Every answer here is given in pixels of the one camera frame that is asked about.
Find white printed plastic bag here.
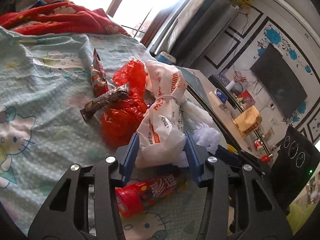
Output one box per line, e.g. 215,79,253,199
135,60,187,168

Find yellow rim trash bin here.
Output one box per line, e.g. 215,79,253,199
227,144,238,153

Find red cap candy bottle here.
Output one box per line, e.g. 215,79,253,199
116,173,188,217

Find red thermos bottle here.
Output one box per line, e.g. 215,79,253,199
260,154,274,164

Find red white can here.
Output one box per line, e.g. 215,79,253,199
254,139,264,152

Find black speaker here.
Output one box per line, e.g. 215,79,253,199
271,126,319,210

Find black tv cabinet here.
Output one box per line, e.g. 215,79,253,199
208,75,272,155

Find yellow paper bag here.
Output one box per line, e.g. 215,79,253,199
233,106,262,138

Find red plastic bag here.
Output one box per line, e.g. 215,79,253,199
100,60,148,148

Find red picture box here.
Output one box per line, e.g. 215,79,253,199
237,90,255,111

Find white flat box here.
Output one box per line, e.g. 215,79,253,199
209,91,225,108

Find blue tissue pack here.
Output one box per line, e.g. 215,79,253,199
215,88,228,105

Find dark chocolate bar wrapper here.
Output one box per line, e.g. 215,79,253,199
80,82,130,122

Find red snack packet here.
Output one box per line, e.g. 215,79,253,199
91,49,108,98

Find white coffee table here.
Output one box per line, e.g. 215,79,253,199
179,67,274,159

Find white vase red flowers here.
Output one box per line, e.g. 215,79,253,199
226,70,247,92

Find light blue cartoon bedsheet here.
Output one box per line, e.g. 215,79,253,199
1,29,151,239

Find tall grey air conditioner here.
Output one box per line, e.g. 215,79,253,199
171,3,240,68

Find blue white small bin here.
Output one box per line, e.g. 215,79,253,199
156,51,176,65

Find red floral blanket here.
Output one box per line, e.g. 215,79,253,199
1,2,128,36

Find grey window curtain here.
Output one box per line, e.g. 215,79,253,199
147,0,207,54

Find black wall television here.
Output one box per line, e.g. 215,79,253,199
251,44,307,119

